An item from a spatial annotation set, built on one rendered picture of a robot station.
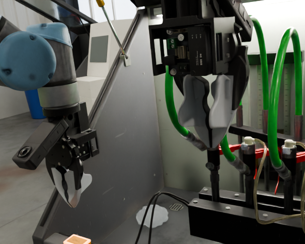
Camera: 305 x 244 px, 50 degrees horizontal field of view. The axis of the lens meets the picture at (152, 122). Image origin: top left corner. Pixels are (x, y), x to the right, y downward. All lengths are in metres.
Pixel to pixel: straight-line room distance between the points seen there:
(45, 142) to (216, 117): 0.35
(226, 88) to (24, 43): 0.25
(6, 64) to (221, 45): 0.26
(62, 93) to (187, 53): 0.33
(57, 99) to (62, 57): 0.08
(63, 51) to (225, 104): 0.34
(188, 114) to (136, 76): 0.65
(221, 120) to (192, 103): 0.04
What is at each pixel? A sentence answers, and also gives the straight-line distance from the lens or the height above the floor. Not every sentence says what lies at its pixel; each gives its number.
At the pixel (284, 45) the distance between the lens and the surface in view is 0.60.
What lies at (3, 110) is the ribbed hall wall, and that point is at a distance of 7.51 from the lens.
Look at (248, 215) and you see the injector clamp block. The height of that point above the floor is 0.98.
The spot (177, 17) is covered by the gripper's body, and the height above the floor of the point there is 1.38.
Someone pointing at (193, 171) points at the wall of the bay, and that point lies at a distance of 1.14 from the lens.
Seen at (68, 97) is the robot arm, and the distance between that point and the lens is 0.63.
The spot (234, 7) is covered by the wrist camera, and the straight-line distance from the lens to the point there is 0.40.
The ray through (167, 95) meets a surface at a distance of 0.56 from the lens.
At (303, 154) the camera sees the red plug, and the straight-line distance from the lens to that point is 0.73.
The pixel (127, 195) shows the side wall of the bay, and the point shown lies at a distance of 1.03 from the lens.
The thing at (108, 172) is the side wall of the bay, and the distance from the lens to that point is 0.94.
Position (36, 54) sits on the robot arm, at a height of 1.36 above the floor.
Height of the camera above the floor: 1.37
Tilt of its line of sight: 15 degrees down
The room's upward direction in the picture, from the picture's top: 6 degrees counter-clockwise
